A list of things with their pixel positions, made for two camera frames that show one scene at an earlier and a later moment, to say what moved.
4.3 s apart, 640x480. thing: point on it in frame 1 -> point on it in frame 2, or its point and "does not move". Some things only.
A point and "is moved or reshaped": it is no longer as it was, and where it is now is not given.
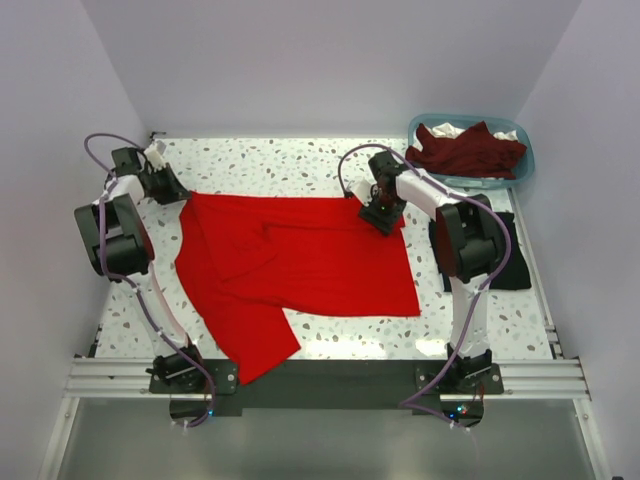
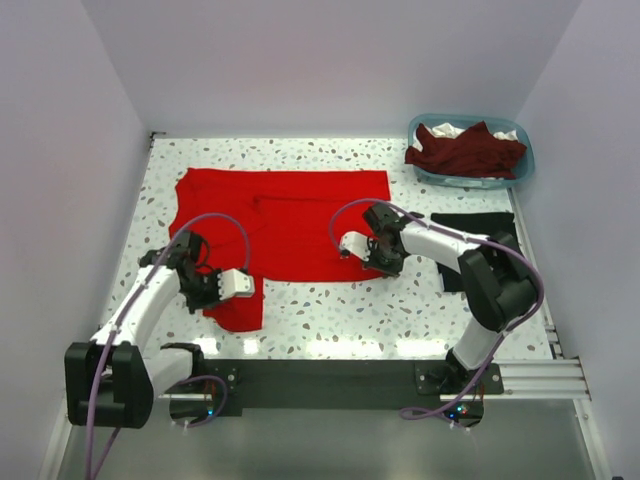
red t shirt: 247,260 is moved or reshaped
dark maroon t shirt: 476,153 does not move
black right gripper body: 383,211 -> 388,263
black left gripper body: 163,189 -> 203,290
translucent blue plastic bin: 495,125 does not move
